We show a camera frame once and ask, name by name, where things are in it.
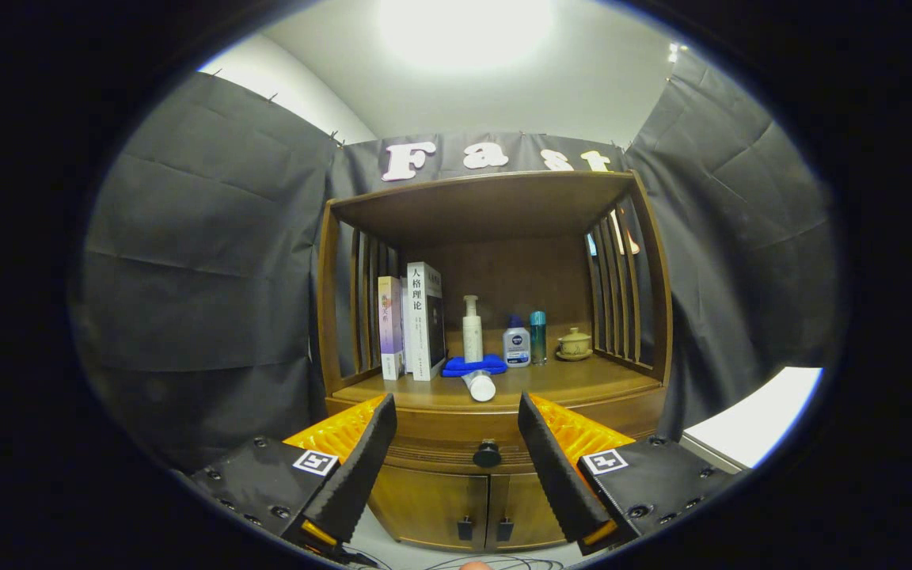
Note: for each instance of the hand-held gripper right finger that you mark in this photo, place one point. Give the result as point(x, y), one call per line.
point(555, 475)

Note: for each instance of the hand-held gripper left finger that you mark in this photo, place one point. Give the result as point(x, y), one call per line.
point(357, 475)

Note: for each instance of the black drawer knob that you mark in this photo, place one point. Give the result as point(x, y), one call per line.
point(487, 454)

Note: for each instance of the brown wooden drawer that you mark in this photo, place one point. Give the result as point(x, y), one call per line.
point(456, 427)

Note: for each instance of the white tube with green end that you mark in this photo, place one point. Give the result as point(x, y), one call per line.
point(480, 386)

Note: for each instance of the wooden cabinet door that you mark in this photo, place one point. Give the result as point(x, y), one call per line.
point(432, 503)
point(523, 507)

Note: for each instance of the brown wooden countertop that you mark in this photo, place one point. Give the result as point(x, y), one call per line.
point(567, 380)

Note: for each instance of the brown wooden cabinet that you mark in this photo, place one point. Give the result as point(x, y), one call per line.
point(503, 277)

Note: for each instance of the blue folded cloth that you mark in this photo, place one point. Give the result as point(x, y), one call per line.
point(495, 366)

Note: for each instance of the yellow lidded teacup with saucer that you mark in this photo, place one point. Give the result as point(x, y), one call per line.
point(574, 344)

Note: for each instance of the white bottle with blue cap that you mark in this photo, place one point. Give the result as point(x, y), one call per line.
point(516, 348)

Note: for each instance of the slim teal bottle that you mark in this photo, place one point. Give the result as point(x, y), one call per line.
point(538, 340)

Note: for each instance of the purple book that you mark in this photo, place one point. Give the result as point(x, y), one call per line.
point(389, 332)

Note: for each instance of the white pump bottle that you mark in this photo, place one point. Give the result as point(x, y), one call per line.
point(473, 340)

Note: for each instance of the thick white book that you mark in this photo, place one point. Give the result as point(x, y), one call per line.
point(418, 324)

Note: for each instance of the white table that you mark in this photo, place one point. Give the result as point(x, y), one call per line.
point(757, 416)

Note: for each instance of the black backdrop cloth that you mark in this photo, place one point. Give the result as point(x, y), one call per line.
point(203, 261)

